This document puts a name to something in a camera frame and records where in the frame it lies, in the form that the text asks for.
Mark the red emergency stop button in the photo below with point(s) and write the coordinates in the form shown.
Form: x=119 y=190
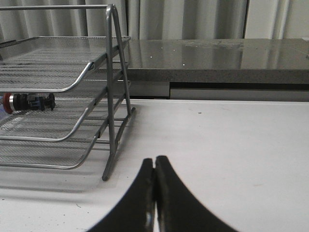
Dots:
x=13 y=102

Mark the silver metal rack frame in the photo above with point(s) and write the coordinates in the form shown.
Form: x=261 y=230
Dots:
x=115 y=69

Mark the grey stone counter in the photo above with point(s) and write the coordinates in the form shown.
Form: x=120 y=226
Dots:
x=220 y=69

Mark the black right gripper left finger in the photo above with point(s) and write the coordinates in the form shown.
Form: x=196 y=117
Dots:
x=136 y=210

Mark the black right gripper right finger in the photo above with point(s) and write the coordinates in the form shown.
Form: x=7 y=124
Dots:
x=178 y=209

